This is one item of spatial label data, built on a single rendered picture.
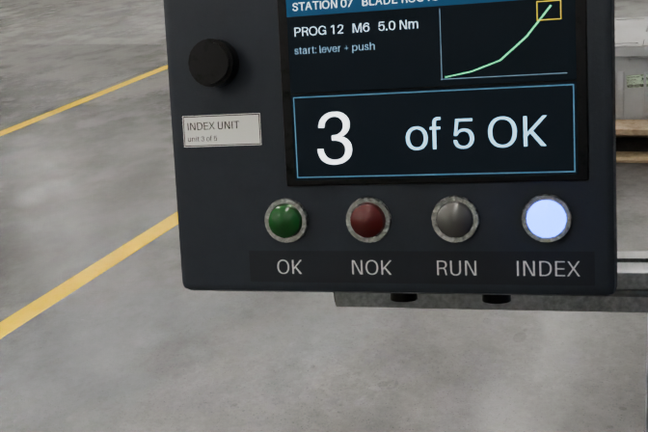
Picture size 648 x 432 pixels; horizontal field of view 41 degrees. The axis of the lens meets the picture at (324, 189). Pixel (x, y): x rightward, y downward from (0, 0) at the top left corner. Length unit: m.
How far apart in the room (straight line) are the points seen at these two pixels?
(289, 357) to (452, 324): 0.49
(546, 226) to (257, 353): 2.12
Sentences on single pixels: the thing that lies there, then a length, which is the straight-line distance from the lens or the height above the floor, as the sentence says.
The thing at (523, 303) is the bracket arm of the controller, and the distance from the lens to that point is 0.58.
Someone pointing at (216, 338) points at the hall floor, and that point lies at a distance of 2.67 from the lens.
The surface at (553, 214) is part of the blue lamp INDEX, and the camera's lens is 0.48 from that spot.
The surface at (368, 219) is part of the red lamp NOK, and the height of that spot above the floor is 1.12.
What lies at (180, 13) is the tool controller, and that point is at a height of 1.24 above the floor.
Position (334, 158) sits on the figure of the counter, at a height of 1.15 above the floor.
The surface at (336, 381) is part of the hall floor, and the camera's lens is 2.39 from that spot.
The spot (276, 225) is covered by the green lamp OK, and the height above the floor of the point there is 1.12.
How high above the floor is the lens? 1.31
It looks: 21 degrees down
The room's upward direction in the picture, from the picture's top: 7 degrees counter-clockwise
